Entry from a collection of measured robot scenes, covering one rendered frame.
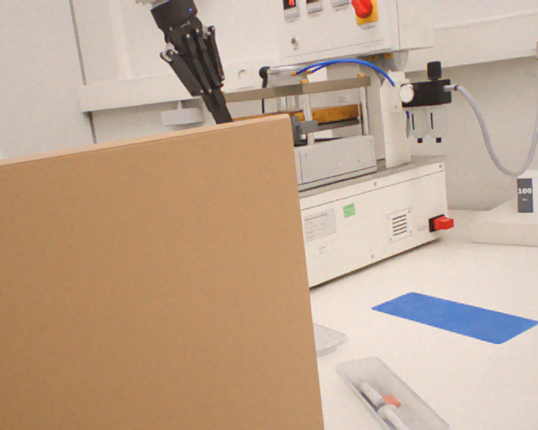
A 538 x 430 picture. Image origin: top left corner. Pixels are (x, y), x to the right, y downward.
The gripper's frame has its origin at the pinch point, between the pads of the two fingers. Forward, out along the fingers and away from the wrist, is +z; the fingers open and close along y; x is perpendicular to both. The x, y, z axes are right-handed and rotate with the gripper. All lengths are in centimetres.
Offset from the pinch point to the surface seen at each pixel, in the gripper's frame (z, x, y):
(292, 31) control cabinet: -3.0, -5.2, -34.8
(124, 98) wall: 9, -113, -64
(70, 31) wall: -18, -140, -75
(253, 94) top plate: 1.3, 1.2, -8.7
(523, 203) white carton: 44, 35, -35
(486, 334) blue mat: 32, 48, 17
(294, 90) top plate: 1.5, 12.7, -6.8
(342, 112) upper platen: 10.4, 14.0, -15.8
